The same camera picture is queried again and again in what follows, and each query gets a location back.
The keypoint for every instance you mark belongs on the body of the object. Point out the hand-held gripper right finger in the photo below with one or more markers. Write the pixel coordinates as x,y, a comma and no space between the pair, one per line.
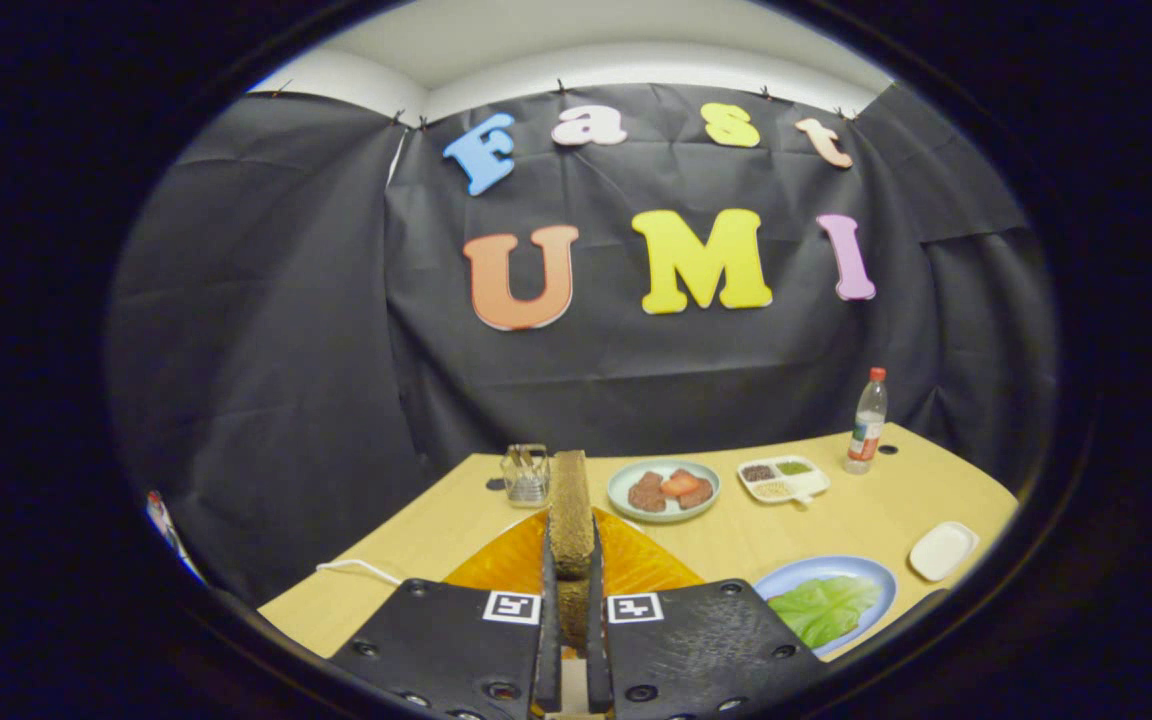
598,660

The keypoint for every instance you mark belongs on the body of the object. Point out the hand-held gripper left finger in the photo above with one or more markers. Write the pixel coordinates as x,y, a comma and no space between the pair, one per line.
548,660

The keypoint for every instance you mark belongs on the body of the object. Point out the brown toasted bread slice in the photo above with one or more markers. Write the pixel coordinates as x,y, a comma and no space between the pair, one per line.
572,510

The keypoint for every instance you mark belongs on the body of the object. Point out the green lettuce leaf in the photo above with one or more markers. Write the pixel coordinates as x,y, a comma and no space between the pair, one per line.
821,610

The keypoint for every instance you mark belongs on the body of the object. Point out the pale green plate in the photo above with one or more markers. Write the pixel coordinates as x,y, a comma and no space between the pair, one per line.
671,515

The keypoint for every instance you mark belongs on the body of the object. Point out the brown meat patty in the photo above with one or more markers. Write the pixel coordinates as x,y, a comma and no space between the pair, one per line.
647,493
699,497

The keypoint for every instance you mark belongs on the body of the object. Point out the red meat slice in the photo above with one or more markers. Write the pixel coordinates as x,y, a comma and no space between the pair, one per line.
681,483

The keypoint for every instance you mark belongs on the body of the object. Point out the blue plate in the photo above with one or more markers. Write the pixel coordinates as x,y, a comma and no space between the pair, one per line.
836,566

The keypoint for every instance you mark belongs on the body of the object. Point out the white divided condiment dish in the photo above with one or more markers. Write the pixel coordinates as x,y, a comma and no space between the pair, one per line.
808,487

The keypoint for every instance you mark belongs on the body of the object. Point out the clear bottle with red cap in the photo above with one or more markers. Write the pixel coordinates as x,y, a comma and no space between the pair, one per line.
866,430

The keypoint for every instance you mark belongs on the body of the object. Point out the white oblong dish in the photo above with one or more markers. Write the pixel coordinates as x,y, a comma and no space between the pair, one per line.
943,552

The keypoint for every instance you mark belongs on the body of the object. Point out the black backdrop cloth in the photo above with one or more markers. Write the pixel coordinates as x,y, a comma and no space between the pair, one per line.
336,350

